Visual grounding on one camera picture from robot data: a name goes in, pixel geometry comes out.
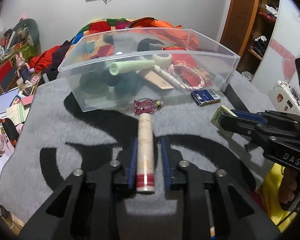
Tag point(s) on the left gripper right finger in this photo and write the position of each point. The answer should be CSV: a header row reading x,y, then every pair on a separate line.
x,y
215,205

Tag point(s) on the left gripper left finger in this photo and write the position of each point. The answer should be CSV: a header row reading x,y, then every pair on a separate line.
x,y
84,205

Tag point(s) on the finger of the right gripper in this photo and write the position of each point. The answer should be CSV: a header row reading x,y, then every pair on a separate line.
x,y
245,128
250,116

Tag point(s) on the blue card box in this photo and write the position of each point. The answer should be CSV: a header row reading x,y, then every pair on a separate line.
x,y
205,96

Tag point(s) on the wooden stamp block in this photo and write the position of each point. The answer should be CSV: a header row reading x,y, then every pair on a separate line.
x,y
208,77

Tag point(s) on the beige tube red band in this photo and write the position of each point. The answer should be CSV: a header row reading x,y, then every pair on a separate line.
x,y
145,160

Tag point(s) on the white pen with gold tip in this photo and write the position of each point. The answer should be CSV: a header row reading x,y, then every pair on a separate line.
x,y
165,75

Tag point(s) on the red envelope packet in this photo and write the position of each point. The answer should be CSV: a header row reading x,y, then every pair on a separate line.
x,y
182,68

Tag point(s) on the beige cosmetic tube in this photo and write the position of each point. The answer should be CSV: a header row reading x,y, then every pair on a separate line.
x,y
154,79

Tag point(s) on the white tape roll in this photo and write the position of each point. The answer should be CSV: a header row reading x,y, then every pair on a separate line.
x,y
162,60

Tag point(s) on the teal cap jar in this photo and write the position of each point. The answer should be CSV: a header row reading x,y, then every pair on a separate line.
x,y
128,85

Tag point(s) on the dark green glass bottle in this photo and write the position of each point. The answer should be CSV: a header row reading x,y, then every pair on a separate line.
x,y
92,83

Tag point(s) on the light green tube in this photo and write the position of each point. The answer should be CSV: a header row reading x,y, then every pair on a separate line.
x,y
122,67

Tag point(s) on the clear plastic storage box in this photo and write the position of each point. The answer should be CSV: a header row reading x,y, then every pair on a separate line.
x,y
130,44

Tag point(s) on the black purple spray bottle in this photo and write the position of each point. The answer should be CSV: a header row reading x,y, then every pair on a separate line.
x,y
109,79

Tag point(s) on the person right hand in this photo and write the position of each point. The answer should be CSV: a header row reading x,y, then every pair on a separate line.
x,y
288,186

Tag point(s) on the white suitcase with stickers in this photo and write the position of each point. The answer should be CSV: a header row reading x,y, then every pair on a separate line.
x,y
283,98

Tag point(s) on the grey black blanket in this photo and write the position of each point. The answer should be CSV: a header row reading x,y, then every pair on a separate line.
x,y
59,137

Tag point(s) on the white wardrobe sliding door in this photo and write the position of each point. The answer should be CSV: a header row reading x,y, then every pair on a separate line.
x,y
278,62

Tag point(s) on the wooden wardrobe shelf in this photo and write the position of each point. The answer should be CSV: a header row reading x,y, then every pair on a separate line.
x,y
259,37

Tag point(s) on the pink box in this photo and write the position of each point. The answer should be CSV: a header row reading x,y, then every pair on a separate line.
x,y
27,101

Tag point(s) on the wooden door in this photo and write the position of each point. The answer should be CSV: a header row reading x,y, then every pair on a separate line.
x,y
239,24

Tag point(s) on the orange down jacket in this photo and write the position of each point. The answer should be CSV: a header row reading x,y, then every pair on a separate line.
x,y
167,32

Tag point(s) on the blue notebook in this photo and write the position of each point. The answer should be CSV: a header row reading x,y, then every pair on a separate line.
x,y
7,98

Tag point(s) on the pink rabbit figure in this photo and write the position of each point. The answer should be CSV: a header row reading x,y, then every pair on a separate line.
x,y
24,71

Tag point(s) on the red garment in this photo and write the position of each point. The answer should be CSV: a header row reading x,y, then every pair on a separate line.
x,y
43,60

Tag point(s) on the dark purple garment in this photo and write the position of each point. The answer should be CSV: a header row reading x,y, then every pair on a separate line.
x,y
50,73

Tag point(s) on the colourful patchwork quilt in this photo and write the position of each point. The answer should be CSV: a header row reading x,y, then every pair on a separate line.
x,y
100,30

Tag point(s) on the green box of clutter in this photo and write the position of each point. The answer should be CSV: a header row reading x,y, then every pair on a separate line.
x,y
17,42

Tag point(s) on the grey neck pillow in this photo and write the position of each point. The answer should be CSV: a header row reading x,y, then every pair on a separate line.
x,y
31,28

